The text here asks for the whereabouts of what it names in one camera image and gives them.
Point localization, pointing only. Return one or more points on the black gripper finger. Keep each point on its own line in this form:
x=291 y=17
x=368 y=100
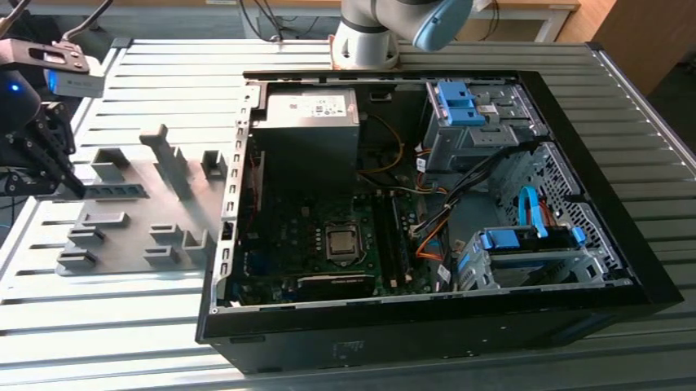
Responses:
x=28 y=183
x=57 y=146

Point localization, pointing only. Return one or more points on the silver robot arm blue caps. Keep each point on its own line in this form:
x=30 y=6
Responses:
x=364 y=40

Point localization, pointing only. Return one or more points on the black RAM slot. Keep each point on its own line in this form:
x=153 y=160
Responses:
x=386 y=244

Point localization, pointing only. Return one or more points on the grey parts rack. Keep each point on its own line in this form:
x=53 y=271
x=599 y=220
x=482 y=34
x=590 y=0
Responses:
x=142 y=212

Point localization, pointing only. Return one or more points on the grey power supply unit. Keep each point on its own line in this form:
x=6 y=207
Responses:
x=311 y=106

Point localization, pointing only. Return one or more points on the green motherboard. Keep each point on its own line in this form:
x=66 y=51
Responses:
x=283 y=244

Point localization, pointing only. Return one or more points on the silver CPU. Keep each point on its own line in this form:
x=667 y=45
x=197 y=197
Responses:
x=343 y=242

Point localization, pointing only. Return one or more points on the black graphics card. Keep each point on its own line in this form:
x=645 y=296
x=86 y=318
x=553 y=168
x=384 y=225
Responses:
x=335 y=285

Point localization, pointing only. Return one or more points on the black open PC case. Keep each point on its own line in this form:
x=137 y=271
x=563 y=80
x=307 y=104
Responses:
x=382 y=326

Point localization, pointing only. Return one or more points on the empty blue disk carrier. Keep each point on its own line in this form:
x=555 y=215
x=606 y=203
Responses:
x=455 y=97

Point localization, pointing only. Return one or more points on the tall metal drive cage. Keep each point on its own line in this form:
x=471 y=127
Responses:
x=468 y=146

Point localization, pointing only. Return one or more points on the hard disk in blue carrier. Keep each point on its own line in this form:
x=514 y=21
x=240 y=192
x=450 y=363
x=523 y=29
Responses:
x=503 y=238

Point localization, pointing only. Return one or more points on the low metal disk bay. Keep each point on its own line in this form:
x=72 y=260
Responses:
x=545 y=257

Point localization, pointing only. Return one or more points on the white framed desk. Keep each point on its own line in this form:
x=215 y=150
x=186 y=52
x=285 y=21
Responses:
x=557 y=22

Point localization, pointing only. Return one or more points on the brown wooden cabinet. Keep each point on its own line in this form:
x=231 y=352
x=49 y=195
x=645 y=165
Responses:
x=642 y=40

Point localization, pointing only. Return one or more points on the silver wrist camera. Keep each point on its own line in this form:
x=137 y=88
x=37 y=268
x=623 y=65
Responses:
x=77 y=84

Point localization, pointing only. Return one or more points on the CPU socket metal frame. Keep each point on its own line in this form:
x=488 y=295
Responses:
x=344 y=259

